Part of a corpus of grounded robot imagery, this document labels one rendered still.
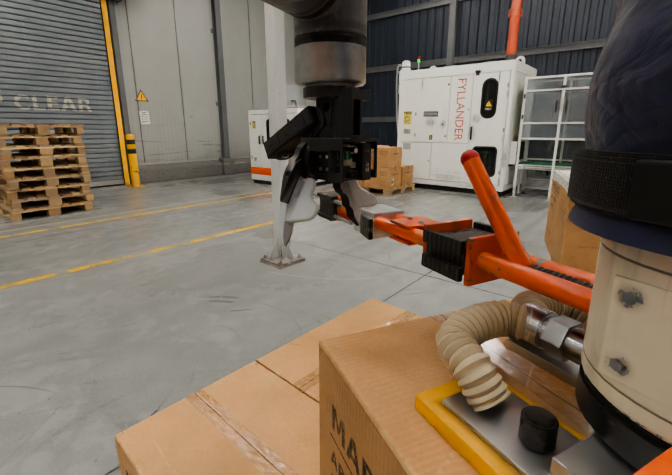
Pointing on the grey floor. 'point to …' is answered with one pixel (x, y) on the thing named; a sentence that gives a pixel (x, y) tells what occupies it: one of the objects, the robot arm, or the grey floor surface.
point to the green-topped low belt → (537, 171)
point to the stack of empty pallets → (43, 170)
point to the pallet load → (389, 172)
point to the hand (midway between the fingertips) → (320, 235)
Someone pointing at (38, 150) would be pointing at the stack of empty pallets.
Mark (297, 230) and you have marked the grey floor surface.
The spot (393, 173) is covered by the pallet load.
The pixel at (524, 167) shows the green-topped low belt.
